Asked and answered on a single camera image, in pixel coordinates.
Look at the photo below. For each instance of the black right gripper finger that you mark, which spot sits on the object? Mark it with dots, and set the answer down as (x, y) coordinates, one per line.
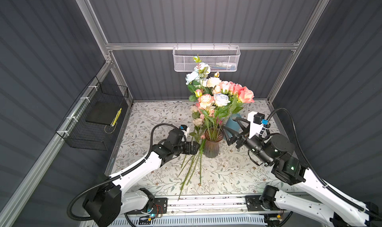
(230, 139)
(243, 124)

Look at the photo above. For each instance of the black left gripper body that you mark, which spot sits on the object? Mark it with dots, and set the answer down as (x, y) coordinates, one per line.
(192, 147)

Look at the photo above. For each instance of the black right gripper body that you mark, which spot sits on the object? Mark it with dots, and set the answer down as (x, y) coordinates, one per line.
(241, 138)

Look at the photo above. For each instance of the teal ceramic vase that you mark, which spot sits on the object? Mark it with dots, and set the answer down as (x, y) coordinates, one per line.
(231, 127)

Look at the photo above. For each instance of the pink ribbed glass vase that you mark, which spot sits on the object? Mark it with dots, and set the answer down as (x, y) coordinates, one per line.
(212, 145)

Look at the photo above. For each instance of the small pink flower spray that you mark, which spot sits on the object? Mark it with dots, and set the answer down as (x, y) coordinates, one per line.
(193, 166)

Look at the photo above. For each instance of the white single rose stem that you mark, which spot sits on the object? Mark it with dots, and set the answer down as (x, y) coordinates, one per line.
(221, 99)

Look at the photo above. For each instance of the pink bud spray stem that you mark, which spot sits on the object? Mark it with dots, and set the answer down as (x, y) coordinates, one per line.
(206, 101)

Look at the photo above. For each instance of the small pink rose stem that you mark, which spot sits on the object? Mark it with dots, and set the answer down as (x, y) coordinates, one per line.
(232, 90)

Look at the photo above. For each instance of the white green rose spray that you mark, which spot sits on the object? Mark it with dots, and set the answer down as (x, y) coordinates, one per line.
(198, 80)

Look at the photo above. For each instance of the large pink rose stem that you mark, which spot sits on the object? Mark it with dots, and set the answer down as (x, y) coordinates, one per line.
(246, 96)

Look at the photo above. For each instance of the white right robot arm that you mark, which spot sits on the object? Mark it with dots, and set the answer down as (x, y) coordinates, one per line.
(332, 207)

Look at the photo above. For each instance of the black book in basket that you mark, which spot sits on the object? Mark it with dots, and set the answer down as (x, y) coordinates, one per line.
(104, 113)

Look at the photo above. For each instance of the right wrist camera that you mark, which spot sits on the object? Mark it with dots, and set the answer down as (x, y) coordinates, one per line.
(259, 126)

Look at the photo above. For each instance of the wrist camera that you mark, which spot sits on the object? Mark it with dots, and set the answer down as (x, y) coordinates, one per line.
(259, 126)
(185, 129)

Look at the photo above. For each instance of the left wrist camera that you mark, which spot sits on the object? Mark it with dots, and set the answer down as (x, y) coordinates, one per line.
(185, 129)

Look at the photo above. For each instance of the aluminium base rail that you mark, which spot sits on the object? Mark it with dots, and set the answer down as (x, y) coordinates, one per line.
(206, 204)

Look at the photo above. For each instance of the white wire mesh basket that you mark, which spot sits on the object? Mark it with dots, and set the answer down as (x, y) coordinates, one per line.
(219, 58)

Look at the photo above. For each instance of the black wire basket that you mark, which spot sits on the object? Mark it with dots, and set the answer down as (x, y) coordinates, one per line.
(78, 133)

